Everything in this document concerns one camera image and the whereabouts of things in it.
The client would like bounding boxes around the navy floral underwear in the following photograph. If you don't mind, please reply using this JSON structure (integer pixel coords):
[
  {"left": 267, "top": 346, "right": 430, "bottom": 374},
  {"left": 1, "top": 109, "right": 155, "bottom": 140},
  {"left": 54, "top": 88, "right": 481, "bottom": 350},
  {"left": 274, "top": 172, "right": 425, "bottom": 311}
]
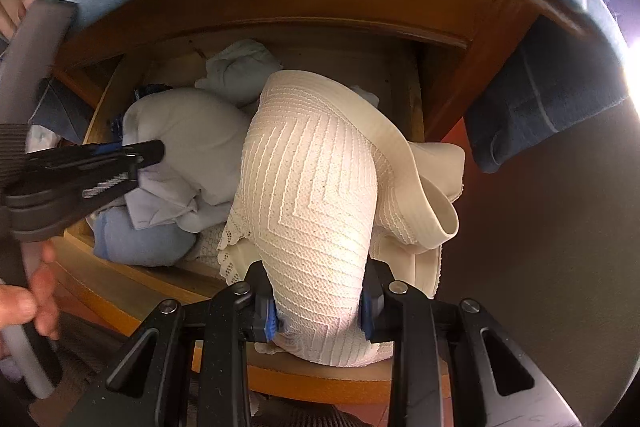
[{"left": 109, "top": 82, "right": 172, "bottom": 142}]

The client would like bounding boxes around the person's left hand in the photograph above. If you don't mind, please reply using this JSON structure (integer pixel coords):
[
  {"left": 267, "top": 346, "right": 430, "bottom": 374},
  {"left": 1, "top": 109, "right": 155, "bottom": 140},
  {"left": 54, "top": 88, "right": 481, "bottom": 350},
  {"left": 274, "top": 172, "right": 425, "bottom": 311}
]
[{"left": 0, "top": 243, "right": 61, "bottom": 340}]

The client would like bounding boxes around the pale mint white underwear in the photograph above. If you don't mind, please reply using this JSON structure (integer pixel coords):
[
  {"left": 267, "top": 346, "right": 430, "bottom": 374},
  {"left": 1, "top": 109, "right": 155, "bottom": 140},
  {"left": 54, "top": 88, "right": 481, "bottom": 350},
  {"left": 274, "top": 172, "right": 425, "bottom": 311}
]
[{"left": 194, "top": 39, "right": 285, "bottom": 108}]

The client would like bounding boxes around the pale lavender white underwear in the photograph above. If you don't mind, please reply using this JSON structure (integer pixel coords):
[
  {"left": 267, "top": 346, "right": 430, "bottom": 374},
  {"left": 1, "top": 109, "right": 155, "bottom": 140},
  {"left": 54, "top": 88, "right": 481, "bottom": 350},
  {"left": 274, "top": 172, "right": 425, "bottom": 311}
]
[{"left": 121, "top": 88, "right": 251, "bottom": 234}]

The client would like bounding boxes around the grey blue plaid cloth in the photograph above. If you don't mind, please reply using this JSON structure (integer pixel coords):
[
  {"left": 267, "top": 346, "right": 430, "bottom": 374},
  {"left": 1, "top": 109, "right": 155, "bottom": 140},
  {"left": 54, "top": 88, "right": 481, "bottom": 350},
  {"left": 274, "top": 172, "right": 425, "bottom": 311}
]
[{"left": 30, "top": 77, "right": 93, "bottom": 142}]

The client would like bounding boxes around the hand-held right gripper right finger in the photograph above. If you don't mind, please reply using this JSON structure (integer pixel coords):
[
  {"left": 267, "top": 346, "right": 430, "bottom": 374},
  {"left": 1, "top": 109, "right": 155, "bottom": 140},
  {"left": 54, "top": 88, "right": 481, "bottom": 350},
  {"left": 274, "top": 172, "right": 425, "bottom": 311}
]
[{"left": 359, "top": 259, "right": 581, "bottom": 427}]

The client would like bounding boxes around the blue plaid blanket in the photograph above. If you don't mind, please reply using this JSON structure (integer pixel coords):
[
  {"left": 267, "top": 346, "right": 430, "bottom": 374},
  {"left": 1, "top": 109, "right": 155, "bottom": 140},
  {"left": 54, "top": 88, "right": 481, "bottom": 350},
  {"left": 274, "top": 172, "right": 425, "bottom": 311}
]
[{"left": 465, "top": 14, "right": 631, "bottom": 175}]

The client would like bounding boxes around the coarse woven cloth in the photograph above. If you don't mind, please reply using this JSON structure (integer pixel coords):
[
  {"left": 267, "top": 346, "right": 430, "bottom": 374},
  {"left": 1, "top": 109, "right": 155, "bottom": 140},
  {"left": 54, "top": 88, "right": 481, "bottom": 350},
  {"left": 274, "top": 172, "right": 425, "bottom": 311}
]
[{"left": 47, "top": 314, "right": 156, "bottom": 388}]

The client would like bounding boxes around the wooden drawer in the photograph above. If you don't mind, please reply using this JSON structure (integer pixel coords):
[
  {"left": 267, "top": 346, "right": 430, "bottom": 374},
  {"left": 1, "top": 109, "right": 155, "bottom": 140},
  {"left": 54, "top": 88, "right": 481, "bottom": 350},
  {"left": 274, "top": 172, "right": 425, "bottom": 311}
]
[{"left": 52, "top": 34, "right": 453, "bottom": 408}]

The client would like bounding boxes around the white knit underwear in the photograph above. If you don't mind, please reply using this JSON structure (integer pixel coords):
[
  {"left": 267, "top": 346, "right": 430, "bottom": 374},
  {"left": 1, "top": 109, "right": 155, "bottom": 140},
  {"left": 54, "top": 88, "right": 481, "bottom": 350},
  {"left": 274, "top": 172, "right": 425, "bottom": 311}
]
[{"left": 216, "top": 71, "right": 467, "bottom": 367}]

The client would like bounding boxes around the light blue underwear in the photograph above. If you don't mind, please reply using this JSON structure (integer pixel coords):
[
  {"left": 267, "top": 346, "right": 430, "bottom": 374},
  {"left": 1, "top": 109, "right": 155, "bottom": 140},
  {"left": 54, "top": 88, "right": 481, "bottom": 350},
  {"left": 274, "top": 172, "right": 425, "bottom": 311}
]
[{"left": 92, "top": 207, "right": 201, "bottom": 268}]

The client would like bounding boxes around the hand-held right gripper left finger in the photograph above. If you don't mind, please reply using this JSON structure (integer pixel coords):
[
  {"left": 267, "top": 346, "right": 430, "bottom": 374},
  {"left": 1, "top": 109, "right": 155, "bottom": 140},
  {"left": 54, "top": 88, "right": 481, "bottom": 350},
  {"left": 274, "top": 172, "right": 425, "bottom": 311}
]
[{"left": 65, "top": 261, "right": 277, "bottom": 427}]

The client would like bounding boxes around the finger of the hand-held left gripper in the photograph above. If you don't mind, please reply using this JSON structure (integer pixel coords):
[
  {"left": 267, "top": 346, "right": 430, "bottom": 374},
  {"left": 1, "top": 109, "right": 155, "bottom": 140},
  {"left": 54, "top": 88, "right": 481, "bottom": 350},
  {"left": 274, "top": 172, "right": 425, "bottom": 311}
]
[
  {"left": 5, "top": 168, "right": 140, "bottom": 214},
  {"left": 22, "top": 139, "right": 166, "bottom": 172}
]

